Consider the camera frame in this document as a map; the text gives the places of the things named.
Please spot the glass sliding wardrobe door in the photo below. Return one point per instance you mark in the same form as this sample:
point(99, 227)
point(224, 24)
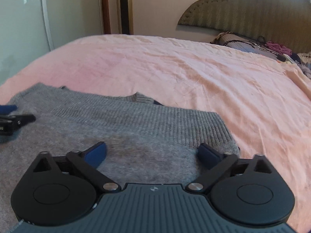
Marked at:
point(32, 28)

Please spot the pink bed sheet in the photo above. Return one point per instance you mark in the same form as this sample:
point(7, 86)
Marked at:
point(264, 103)

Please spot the brown wooden door frame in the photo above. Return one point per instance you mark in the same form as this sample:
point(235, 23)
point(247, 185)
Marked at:
point(106, 16)

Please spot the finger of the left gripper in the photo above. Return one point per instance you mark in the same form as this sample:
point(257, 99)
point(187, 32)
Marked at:
point(11, 123)

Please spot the magenta garment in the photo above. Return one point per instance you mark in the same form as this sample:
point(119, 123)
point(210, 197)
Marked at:
point(279, 48)

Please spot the pile of light clothes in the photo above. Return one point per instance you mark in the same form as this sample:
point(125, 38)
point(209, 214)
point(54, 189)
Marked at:
point(303, 60)

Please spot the gold tower air conditioner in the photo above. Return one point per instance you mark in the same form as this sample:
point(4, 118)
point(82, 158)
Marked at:
point(125, 16)

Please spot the green upholstered headboard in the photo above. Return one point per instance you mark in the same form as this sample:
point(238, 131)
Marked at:
point(285, 22)

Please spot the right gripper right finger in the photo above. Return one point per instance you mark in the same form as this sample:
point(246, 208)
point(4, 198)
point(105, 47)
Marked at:
point(248, 192)

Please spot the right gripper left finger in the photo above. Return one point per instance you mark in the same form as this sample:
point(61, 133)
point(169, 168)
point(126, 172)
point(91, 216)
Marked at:
point(59, 190)

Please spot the grey knit sweater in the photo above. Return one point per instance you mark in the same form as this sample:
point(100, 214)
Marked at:
point(146, 142)

